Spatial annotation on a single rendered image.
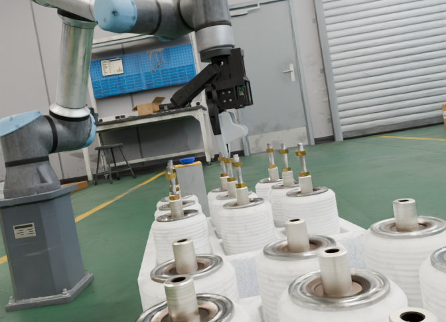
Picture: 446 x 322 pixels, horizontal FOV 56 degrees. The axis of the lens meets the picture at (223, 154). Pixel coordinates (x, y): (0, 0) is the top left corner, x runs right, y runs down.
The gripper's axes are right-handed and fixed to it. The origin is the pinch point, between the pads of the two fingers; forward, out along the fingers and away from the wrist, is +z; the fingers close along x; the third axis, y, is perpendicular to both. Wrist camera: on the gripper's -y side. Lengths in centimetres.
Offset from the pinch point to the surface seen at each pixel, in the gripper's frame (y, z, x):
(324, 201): 18.9, 10.5, -10.5
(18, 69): -396, -141, 449
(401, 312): 23, 6, -62
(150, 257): -13.1, 16.3, -14.1
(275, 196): 9.0, 10.6, 0.3
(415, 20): 156, -109, 549
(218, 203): -1.7, 9.8, -3.9
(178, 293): 9, 7, -56
